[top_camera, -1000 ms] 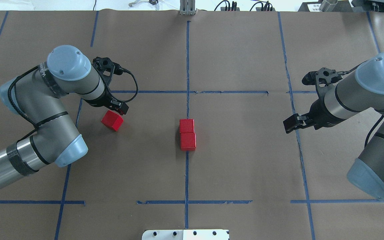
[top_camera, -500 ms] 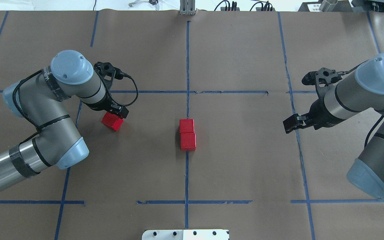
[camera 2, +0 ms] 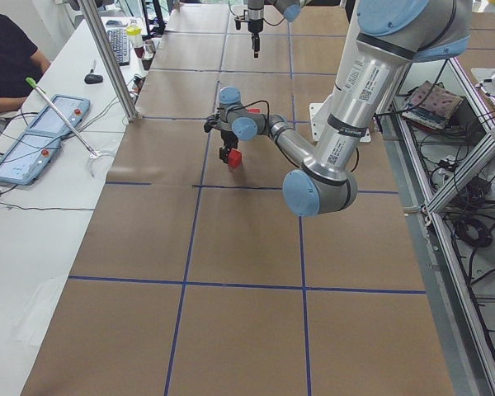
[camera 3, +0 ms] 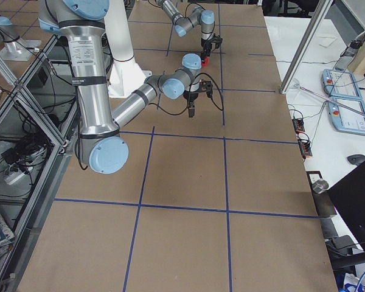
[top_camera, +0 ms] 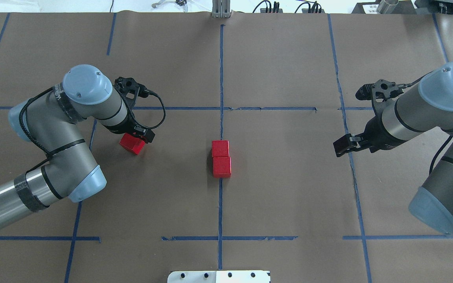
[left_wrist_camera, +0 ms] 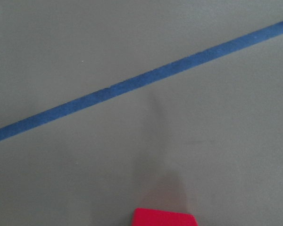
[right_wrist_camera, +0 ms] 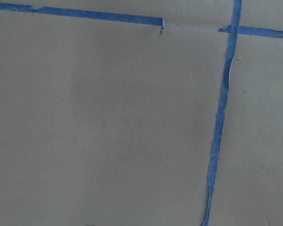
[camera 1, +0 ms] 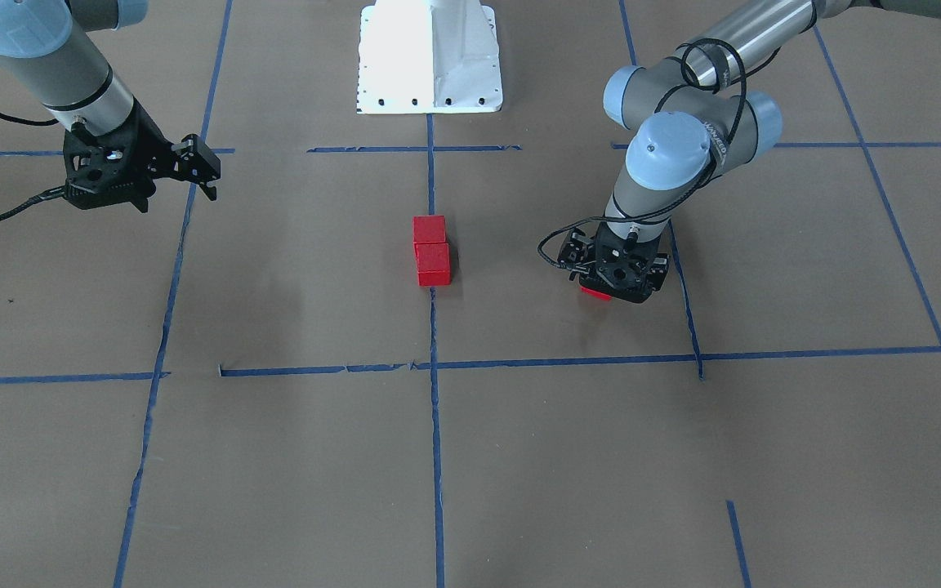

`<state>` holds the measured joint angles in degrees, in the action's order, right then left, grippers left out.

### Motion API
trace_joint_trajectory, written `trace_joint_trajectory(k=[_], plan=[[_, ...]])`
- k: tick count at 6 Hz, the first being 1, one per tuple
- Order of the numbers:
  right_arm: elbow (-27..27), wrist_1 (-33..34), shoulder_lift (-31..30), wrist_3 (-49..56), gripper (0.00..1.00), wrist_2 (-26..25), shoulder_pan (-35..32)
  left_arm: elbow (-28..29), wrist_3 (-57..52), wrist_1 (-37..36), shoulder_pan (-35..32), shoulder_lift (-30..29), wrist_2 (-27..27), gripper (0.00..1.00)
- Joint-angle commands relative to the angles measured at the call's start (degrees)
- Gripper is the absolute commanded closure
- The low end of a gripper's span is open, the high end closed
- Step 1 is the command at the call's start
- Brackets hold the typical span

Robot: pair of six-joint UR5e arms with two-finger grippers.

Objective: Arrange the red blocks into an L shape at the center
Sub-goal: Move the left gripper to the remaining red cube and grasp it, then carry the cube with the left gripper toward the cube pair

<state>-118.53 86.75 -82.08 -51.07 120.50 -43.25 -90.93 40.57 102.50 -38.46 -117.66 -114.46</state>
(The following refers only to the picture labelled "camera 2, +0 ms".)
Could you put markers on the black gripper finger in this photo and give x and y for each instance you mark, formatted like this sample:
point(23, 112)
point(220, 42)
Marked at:
point(224, 154)

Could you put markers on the person in black shirt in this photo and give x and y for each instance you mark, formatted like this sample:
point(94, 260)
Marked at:
point(20, 59)

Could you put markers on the yellow lid bottle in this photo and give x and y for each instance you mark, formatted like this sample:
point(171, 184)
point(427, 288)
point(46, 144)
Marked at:
point(133, 31)

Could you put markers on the near teach pendant tablet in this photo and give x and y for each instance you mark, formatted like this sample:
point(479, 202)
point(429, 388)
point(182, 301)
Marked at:
point(26, 159)

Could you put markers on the aluminium frame post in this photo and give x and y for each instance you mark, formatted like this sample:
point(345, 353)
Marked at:
point(96, 27)

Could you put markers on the metal cup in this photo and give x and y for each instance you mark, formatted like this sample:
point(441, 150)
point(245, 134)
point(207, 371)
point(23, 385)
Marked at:
point(149, 48)

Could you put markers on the white camera mast base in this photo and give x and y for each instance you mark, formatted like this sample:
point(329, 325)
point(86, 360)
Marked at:
point(320, 116)

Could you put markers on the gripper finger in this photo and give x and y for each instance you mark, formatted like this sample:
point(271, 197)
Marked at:
point(255, 44)

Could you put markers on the green tipped metal rod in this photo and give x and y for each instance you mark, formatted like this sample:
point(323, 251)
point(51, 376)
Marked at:
point(94, 154)

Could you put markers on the teach pendant tablet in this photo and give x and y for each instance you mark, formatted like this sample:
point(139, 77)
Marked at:
point(48, 123)
point(26, 159)

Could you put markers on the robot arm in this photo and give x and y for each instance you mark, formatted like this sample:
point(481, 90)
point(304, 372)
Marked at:
point(289, 9)
point(391, 35)

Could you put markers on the black computer mouse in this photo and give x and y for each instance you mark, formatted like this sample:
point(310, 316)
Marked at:
point(93, 78)

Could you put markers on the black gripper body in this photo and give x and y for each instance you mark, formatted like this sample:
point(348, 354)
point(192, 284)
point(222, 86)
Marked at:
point(254, 23)
point(229, 138)

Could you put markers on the far teach pendant tablet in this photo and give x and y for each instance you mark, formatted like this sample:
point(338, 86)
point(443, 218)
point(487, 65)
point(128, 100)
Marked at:
point(48, 123)

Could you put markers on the black keyboard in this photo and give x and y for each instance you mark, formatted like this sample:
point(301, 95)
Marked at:
point(120, 45)

